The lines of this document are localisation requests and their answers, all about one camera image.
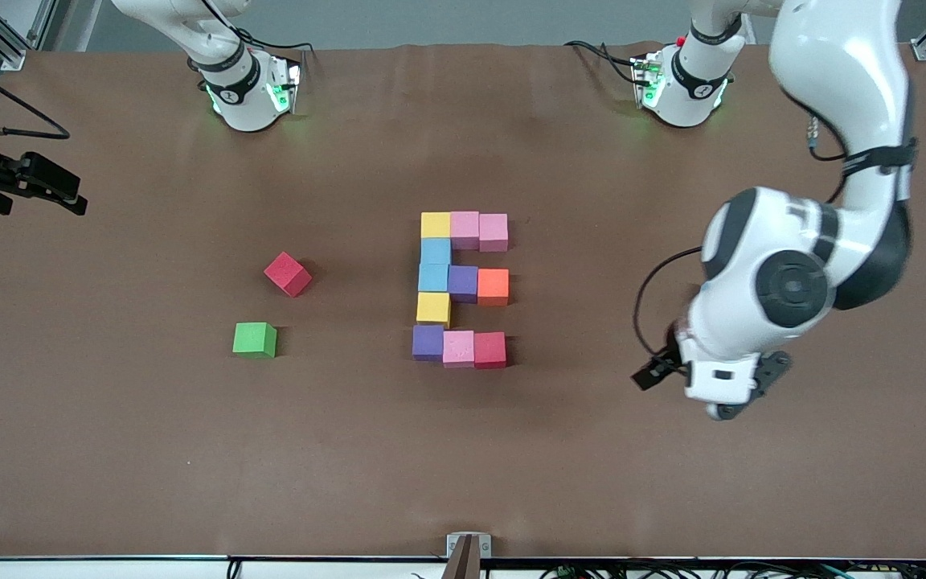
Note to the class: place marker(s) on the grey connector plate green light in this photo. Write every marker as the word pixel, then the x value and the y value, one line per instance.
pixel 286 88
pixel 646 80

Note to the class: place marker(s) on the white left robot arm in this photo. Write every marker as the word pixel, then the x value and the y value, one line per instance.
pixel 792 285

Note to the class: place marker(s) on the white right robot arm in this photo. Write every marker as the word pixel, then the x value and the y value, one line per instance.
pixel 242 100

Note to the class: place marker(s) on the blue foam cube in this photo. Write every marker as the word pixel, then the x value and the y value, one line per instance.
pixel 433 277
pixel 435 252

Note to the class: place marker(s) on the small grey metal bracket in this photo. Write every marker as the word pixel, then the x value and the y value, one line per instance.
pixel 453 547

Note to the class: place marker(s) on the red foam cube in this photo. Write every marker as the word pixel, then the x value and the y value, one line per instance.
pixel 490 350
pixel 286 275

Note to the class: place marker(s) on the yellow foam cube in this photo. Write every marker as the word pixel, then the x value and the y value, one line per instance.
pixel 435 225
pixel 433 308

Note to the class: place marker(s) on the brown table cover sheet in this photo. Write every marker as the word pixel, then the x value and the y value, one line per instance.
pixel 463 466

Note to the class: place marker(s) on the purple foam cube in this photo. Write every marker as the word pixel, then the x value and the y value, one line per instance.
pixel 428 342
pixel 464 283

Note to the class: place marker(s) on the white table edge rail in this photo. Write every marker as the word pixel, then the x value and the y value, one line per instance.
pixel 109 569

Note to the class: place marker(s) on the orange foam cube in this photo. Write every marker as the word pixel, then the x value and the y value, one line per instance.
pixel 493 287

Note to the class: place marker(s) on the pink foam cube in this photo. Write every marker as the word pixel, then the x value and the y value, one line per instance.
pixel 458 349
pixel 493 233
pixel 465 230

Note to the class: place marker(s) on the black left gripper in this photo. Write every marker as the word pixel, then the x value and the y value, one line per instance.
pixel 669 356

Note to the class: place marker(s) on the brown camera mount strip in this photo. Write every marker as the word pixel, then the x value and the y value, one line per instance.
pixel 463 563

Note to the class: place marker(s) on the green foam cube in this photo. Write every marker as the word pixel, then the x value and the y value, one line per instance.
pixel 254 339

